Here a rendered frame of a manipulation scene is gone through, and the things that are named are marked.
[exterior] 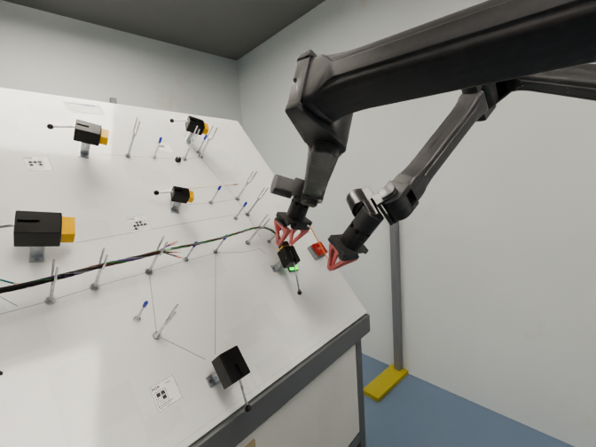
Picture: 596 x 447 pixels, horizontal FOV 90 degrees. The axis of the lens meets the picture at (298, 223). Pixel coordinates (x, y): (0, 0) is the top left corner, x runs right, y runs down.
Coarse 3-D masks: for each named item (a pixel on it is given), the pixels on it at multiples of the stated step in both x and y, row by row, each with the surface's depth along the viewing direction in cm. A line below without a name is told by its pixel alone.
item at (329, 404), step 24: (336, 360) 100; (312, 384) 91; (336, 384) 101; (288, 408) 83; (312, 408) 91; (336, 408) 101; (264, 432) 76; (288, 432) 83; (312, 432) 91; (336, 432) 102
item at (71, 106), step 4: (64, 100) 91; (64, 104) 90; (68, 104) 91; (72, 104) 92; (76, 104) 93; (80, 104) 93; (84, 104) 94; (88, 104) 95; (92, 104) 96; (68, 108) 90; (72, 108) 91; (76, 108) 92; (80, 108) 92; (84, 108) 93; (88, 108) 94; (92, 108) 95; (96, 108) 96; (100, 108) 97; (76, 112) 91; (80, 112) 92; (84, 112) 93; (88, 112) 93; (92, 112) 94; (96, 112) 95; (100, 112) 96
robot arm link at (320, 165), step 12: (324, 144) 41; (312, 156) 44; (324, 156) 43; (336, 156) 42; (312, 168) 58; (324, 168) 47; (312, 180) 66; (324, 180) 64; (312, 192) 75; (324, 192) 74
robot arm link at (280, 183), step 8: (280, 176) 82; (272, 184) 86; (280, 184) 82; (288, 184) 83; (296, 184) 83; (272, 192) 85; (280, 192) 84; (288, 192) 85; (296, 192) 83; (304, 200) 81; (312, 200) 79
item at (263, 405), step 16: (368, 320) 108; (336, 336) 94; (352, 336) 100; (320, 352) 86; (336, 352) 93; (304, 368) 81; (320, 368) 87; (272, 384) 74; (288, 384) 76; (304, 384) 81; (256, 400) 69; (272, 400) 72; (288, 400) 76; (240, 416) 65; (256, 416) 68; (208, 432) 60; (224, 432) 62; (240, 432) 65
